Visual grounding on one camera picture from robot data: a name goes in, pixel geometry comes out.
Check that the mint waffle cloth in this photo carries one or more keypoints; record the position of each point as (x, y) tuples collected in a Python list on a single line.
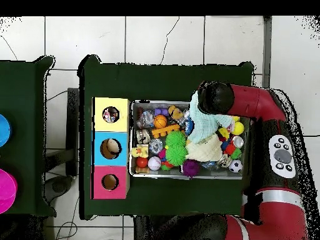
[(202, 125)]

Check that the white cloth small colourful shapes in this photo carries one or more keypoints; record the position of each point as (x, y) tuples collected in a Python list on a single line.
[(110, 115)]

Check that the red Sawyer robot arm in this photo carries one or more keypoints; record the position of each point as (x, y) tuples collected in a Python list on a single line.
[(255, 102)]

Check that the shallow clear mesh bin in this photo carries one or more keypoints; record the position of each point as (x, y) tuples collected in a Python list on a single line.
[(160, 176)]

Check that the wooden box three holes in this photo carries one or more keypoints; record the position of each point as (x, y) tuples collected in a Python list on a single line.
[(98, 125)]

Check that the orange plastic toy tray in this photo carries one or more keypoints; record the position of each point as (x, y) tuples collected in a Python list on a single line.
[(165, 130)]

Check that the orange toy basketball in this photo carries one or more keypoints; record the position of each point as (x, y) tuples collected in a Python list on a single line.
[(160, 121)]

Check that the green spiky rubber ball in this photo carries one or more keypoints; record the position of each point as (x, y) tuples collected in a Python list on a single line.
[(176, 155)]

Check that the yellow plush duck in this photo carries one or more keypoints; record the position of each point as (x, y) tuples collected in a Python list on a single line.
[(140, 152)]

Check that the white toy baseball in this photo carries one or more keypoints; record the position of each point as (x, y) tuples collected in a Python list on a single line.
[(154, 163)]

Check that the purple rubber toy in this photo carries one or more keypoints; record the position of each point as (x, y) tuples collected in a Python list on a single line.
[(191, 168)]

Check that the cream waffle cloth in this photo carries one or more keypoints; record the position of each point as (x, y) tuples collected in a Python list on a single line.
[(205, 150)]

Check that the dark green table cloth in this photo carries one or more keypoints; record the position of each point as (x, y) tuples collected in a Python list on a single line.
[(22, 87), (162, 82)]

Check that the small soccer ball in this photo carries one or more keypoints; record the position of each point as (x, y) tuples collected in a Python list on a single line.
[(235, 166)]

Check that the long grey strip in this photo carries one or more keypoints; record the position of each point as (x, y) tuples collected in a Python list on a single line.
[(266, 50)]

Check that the blue round disc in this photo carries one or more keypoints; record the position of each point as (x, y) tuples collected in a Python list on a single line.
[(4, 130)]

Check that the magenta round disc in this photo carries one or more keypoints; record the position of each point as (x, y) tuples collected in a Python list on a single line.
[(7, 191)]

